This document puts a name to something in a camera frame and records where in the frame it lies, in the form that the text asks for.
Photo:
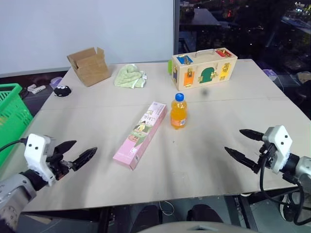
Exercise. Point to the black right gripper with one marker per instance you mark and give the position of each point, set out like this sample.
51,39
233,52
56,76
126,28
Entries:
266,154

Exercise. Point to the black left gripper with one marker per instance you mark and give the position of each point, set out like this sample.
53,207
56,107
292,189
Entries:
57,165

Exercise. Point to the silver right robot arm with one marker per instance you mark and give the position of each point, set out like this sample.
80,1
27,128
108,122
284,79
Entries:
300,168

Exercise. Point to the green plastic basket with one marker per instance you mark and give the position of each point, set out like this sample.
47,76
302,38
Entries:
12,119

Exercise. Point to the small black plush toy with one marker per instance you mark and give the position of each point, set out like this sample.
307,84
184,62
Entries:
62,90

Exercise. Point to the pink long carton box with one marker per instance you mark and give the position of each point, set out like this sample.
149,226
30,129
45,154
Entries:
142,134

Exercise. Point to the pale purple plastic container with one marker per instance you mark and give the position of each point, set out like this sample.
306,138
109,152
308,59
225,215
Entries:
56,81

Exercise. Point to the orange drink bottle blue cap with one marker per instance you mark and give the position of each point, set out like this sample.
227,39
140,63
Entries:
178,114

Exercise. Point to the open brown cardboard box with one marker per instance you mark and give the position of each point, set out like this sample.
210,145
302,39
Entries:
90,66

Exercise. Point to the wooden lock busy box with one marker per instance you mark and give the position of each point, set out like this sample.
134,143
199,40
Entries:
202,69

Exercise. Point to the light green folded towel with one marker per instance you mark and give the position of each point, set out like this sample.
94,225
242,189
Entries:
130,76

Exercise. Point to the white whiteboard panel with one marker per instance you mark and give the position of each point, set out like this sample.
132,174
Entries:
85,31

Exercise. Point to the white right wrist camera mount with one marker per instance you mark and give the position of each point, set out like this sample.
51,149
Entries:
279,143

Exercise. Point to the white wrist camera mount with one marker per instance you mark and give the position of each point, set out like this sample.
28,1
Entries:
36,151
279,143

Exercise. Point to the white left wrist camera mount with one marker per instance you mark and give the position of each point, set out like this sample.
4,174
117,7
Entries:
36,151

